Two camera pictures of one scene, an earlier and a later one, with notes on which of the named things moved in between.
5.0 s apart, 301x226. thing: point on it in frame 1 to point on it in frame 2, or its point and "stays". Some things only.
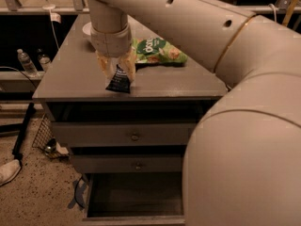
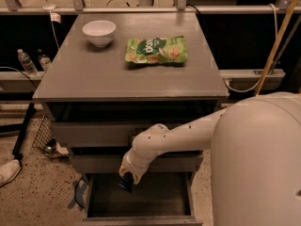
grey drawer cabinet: (131, 148) stays
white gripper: (110, 42) to (131, 164)
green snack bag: (156, 50) stays
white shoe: (8, 170) stays
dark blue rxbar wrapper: (119, 81) to (127, 182)
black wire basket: (46, 142) stays
